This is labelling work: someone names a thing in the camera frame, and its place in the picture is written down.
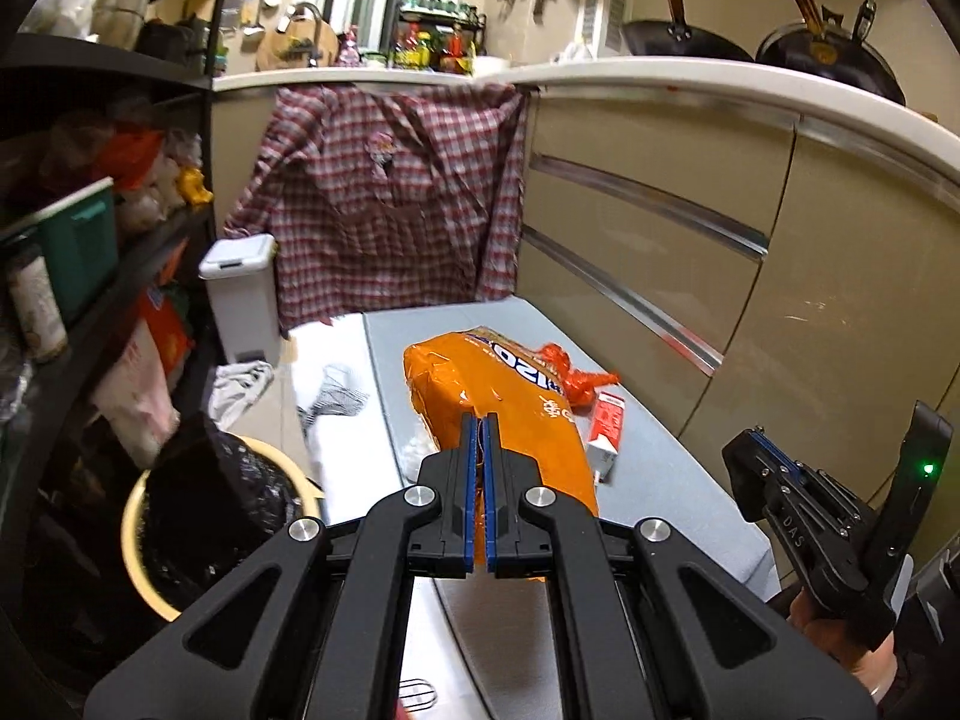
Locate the red white carton box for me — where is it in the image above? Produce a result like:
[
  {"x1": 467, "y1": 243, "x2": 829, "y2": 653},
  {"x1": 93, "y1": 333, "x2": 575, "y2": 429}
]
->
[{"x1": 586, "y1": 392, "x2": 625, "y2": 483}]

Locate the orange red plastic bag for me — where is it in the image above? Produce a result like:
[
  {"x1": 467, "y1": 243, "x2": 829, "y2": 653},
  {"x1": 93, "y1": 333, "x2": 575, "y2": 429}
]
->
[{"x1": 535, "y1": 343, "x2": 620, "y2": 410}]

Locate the orange snack bag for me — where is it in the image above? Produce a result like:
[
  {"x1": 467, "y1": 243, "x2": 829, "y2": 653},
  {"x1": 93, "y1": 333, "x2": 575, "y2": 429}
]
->
[{"x1": 404, "y1": 327, "x2": 599, "y2": 578}]

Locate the yellow trash bin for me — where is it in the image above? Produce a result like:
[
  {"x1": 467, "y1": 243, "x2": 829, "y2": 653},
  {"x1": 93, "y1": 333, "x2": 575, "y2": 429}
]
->
[{"x1": 118, "y1": 432, "x2": 326, "y2": 623}]

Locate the black trash bag liner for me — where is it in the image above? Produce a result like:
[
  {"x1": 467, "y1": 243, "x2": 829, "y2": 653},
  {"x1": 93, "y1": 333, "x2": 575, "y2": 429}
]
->
[{"x1": 138, "y1": 409, "x2": 305, "y2": 613}]

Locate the beige kitchen cabinet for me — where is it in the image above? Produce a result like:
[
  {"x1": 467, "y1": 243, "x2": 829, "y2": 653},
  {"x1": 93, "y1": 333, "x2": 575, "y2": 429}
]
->
[{"x1": 208, "y1": 81, "x2": 960, "y2": 564}]

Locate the right hand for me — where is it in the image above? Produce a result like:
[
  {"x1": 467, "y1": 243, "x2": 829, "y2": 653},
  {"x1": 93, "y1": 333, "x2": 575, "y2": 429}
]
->
[{"x1": 789, "y1": 590, "x2": 896, "y2": 704}]

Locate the checkered cloth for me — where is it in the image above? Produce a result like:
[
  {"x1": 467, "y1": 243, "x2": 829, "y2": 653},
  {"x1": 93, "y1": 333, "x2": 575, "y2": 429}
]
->
[{"x1": 296, "y1": 366, "x2": 366, "y2": 434}]

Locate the grey rag on floor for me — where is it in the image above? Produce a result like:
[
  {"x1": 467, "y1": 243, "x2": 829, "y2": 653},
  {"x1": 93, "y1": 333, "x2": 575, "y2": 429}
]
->
[{"x1": 206, "y1": 361, "x2": 275, "y2": 431}]

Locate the white pink rice bag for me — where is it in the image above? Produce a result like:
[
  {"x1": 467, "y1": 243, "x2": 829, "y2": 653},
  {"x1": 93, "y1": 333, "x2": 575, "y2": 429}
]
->
[{"x1": 91, "y1": 320, "x2": 181, "y2": 470}]

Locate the orange bag on shelf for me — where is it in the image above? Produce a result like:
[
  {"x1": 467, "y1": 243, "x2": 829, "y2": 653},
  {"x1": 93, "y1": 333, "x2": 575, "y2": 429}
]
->
[{"x1": 137, "y1": 241, "x2": 194, "y2": 387}]

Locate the white pedal bin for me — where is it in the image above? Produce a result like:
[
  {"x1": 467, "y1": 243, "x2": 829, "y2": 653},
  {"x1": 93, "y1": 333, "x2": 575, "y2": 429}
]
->
[{"x1": 199, "y1": 234, "x2": 281, "y2": 366}]

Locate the black storage shelf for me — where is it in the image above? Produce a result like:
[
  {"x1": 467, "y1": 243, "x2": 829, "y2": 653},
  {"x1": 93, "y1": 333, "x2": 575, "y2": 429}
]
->
[{"x1": 2, "y1": 0, "x2": 224, "y2": 707}]

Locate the white labelled jar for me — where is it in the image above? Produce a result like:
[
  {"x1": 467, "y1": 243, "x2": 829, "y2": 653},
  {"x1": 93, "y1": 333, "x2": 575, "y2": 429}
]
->
[{"x1": 7, "y1": 229, "x2": 68, "y2": 362}]

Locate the red plaid shirt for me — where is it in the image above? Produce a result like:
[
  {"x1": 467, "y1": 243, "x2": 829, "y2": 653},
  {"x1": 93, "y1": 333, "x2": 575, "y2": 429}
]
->
[{"x1": 224, "y1": 85, "x2": 529, "y2": 330}]

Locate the green plastic storage box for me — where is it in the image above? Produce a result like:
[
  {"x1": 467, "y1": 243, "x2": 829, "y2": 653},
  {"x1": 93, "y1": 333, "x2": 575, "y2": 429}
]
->
[{"x1": 2, "y1": 177, "x2": 119, "y2": 322}]

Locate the white countertop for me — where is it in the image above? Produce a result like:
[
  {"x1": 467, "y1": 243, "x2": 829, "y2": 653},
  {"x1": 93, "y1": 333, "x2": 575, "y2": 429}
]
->
[{"x1": 212, "y1": 57, "x2": 958, "y2": 205}]

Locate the black frying pan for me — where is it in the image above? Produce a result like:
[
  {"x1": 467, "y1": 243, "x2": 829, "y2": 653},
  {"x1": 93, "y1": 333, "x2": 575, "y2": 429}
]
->
[{"x1": 620, "y1": 0, "x2": 754, "y2": 64}]

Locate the spice rack with bottles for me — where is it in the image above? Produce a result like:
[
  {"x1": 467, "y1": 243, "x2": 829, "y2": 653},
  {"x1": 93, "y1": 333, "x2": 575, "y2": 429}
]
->
[{"x1": 387, "y1": 0, "x2": 487, "y2": 76}]

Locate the black wok with handle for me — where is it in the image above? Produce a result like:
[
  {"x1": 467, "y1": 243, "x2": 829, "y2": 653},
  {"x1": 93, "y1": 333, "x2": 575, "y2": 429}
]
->
[{"x1": 755, "y1": 0, "x2": 907, "y2": 106}]

